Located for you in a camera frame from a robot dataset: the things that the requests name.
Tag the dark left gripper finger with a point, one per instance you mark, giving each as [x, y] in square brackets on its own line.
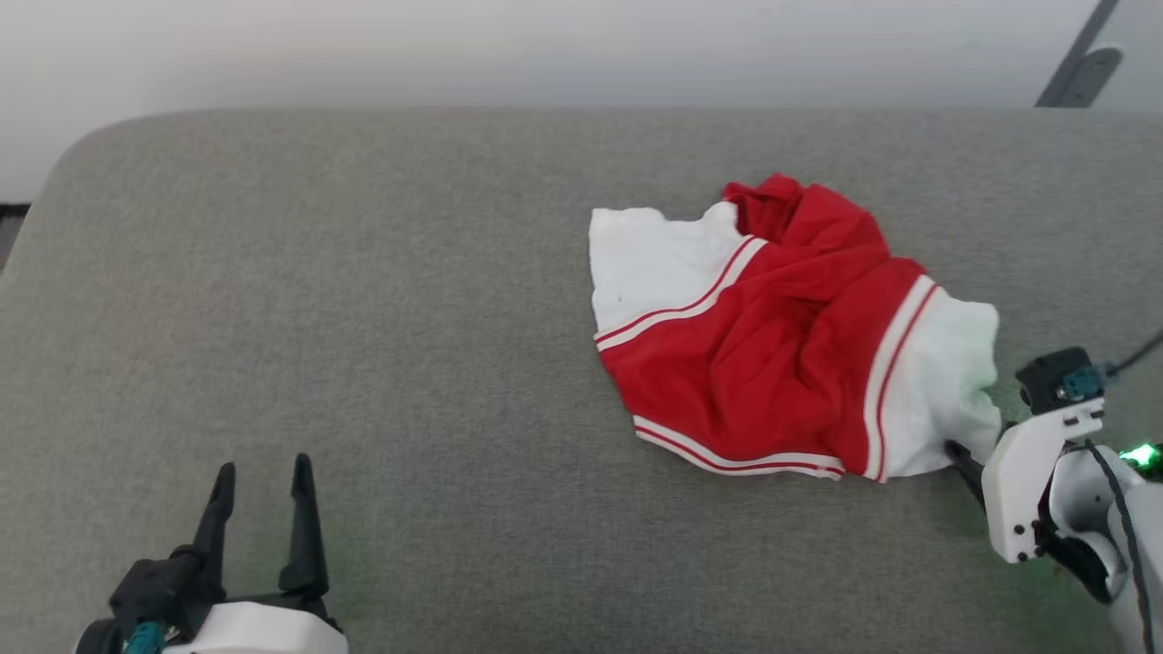
[216, 518]
[304, 536]

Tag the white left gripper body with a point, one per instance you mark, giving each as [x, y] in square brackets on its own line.
[263, 631]

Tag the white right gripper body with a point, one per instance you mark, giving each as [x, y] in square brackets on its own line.
[1018, 490]

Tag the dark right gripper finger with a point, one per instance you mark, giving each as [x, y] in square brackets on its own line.
[968, 461]

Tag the red and white garment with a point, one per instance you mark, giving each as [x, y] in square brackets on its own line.
[772, 345]

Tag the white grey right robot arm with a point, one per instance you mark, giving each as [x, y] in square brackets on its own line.
[1081, 495]

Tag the dark grey diagonal metal bar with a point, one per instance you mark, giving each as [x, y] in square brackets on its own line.
[1077, 56]

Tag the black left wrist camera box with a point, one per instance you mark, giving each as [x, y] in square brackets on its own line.
[159, 590]

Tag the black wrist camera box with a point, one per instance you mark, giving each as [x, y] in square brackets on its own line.
[159, 590]
[1049, 377]

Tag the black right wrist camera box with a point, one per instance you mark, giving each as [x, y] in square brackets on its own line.
[1049, 377]

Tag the grey metal bracket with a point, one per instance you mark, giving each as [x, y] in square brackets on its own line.
[1098, 71]

